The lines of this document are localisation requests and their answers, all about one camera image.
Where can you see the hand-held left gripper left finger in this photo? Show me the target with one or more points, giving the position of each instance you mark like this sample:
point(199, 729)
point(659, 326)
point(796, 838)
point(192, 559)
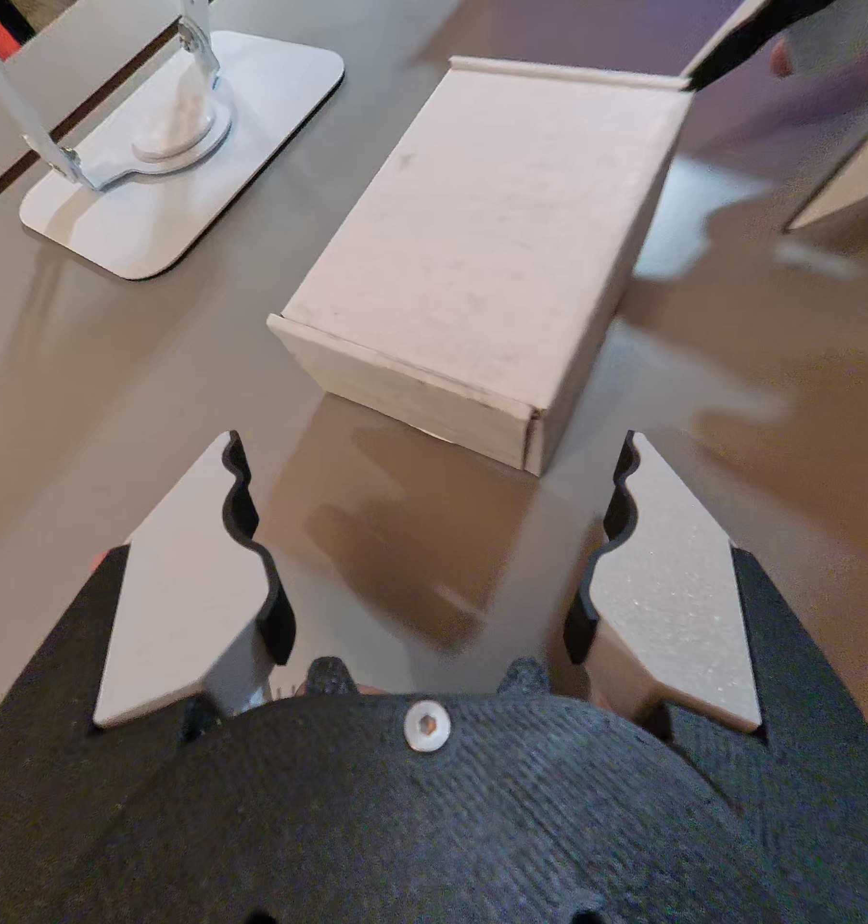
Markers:
point(181, 606)

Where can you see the person's beige pants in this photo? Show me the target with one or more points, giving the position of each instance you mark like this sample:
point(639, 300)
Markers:
point(860, 188)

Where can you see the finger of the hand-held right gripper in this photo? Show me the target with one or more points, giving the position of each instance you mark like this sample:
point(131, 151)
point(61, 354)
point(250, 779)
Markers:
point(723, 29)
point(838, 36)

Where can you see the red object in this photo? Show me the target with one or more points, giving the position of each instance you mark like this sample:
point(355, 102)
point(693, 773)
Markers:
point(1, 25)

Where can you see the person's right hand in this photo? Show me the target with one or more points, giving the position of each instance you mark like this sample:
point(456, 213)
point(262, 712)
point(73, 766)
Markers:
point(783, 56)

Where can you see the white cardboard mailer box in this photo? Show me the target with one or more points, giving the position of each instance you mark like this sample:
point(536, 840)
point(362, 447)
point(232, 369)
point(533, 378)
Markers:
point(492, 238)

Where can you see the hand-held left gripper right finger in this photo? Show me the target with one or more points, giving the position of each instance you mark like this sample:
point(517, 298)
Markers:
point(679, 613)

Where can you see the white and wooden document stand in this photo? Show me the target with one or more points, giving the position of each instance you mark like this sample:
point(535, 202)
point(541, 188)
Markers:
point(261, 108)

